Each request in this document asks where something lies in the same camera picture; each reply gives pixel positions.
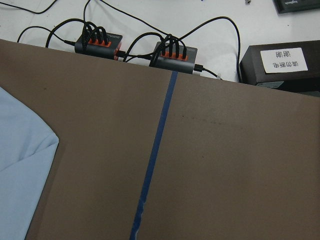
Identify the light blue t-shirt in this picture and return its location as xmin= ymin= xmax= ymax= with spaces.
xmin=0 ymin=89 xmax=59 ymax=240

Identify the black power adapter box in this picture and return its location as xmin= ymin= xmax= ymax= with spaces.
xmin=240 ymin=40 xmax=320 ymax=93

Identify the black keyboard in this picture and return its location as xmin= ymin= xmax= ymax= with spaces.
xmin=273 ymin=0 xmax=320 ymax=14

